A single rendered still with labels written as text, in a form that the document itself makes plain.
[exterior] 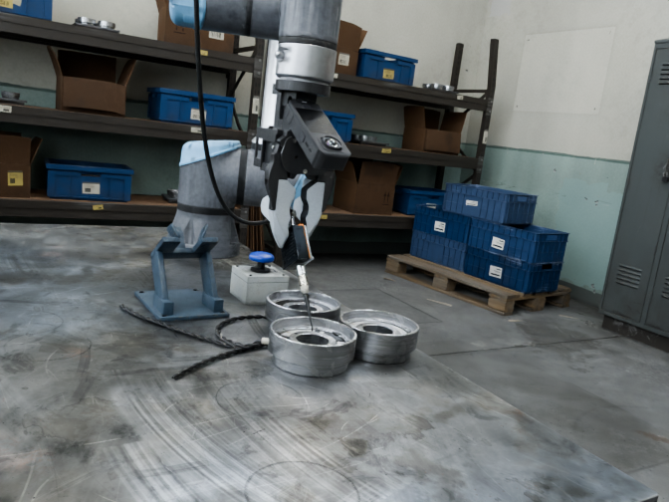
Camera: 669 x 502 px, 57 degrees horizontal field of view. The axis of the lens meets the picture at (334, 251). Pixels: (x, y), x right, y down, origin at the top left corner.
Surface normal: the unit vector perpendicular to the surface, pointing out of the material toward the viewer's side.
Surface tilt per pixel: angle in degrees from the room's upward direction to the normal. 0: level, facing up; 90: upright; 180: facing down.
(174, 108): 90
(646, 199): 90
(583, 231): 90
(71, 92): 83
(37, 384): 0
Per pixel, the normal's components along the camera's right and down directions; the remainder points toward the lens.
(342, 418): 0.12, -0.97
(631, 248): -0.87, -0.01
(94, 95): 0.50, 0.11
